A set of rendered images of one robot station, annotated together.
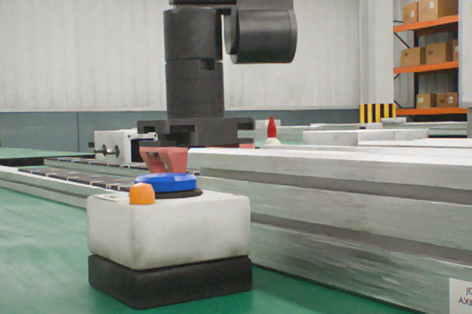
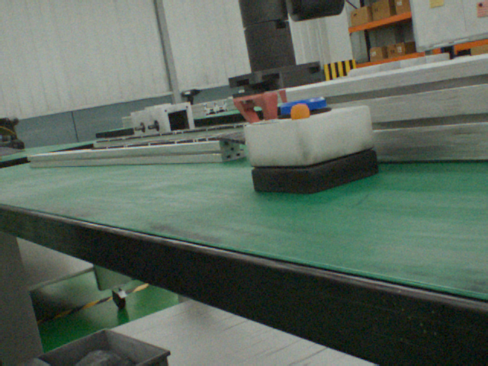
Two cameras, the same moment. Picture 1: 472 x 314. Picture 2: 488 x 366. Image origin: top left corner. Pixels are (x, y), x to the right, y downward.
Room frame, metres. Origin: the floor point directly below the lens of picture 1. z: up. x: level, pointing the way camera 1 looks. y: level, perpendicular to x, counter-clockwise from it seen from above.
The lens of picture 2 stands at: (-0.10, 0.13, 0.87)
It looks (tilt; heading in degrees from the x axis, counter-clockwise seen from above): 8 degrees down; 359
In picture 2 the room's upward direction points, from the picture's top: 10 degrees counter-clockwise
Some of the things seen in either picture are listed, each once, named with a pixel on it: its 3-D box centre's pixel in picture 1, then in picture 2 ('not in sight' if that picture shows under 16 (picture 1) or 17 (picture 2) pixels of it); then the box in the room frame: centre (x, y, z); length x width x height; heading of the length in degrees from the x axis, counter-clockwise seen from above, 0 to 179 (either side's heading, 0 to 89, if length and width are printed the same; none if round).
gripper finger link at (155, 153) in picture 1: (186, 172); (273, 113); (0.68, 0.05, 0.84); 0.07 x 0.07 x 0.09; 32
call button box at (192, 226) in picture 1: (178, 238); (317, 146); (0.45, 0.04, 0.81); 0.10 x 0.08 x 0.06; 122
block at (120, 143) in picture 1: (129, 151); (166, 123); (1.61, 0.25, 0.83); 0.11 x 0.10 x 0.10; 121
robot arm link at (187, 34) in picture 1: (199, 37); (267, 4); (0.69, 0.03, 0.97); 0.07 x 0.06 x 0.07; 102
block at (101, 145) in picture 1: (115, 149); (151, 126); (1.72, 0.30, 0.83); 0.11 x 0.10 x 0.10; 124
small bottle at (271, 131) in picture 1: (272, 149); not in sight; (1.24, -0.06, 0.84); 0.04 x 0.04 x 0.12
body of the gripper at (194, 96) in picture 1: (195, 99); (271, 54); (0.68, 0.04, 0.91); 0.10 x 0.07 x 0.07; 122
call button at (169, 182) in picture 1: (165, 189); (303, 110); (0.44, 0.05, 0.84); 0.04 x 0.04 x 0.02
